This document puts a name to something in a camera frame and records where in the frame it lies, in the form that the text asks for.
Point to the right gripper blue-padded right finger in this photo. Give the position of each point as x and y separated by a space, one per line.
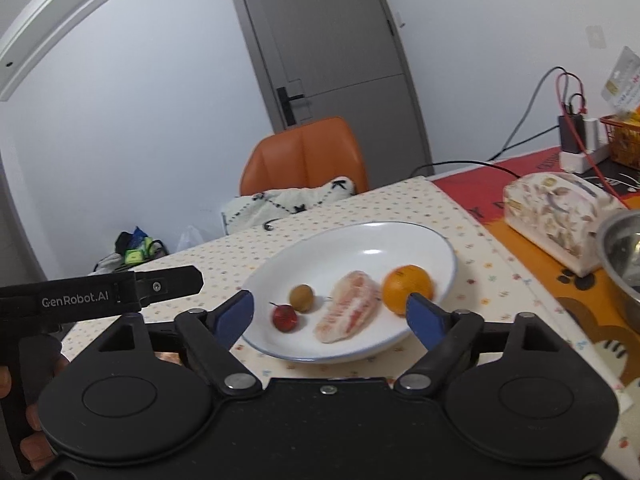
448 338

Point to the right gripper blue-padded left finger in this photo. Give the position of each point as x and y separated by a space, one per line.
208 338

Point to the large orange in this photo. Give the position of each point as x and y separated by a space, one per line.
400 283

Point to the red crabapple with stem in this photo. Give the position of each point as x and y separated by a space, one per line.
284 318

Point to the peeled pomelo segment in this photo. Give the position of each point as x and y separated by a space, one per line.
354 299

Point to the brown-green kiwi fruit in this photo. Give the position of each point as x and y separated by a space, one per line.
301 298

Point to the person's left hand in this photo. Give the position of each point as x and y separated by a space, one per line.
24 448

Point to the white plastic bag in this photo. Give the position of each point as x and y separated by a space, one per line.
191 237

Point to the black metal shelf rack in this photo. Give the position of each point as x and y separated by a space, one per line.
130 250

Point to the white plate blue rim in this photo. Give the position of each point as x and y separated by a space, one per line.
375 248

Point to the white black-patterned cushion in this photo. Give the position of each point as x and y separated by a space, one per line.
246 212

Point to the red orange cat tablecloth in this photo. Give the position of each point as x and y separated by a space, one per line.
589 300

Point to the floral ceramic tissue box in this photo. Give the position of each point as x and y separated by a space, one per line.
561 214

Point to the stainless steel bowl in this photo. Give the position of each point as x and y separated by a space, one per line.
618 247

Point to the orange leather chair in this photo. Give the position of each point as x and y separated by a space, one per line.
306 156

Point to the white power strip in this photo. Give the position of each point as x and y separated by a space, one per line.
596 145

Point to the black charger adapter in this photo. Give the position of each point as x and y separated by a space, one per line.
571 128

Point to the orange woven basket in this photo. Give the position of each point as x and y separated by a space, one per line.
623 140

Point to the snack package bag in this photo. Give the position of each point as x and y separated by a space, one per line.
621 90

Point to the grey door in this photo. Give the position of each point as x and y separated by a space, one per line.
346 57

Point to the black door handle lock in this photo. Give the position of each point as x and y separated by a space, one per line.
285 101

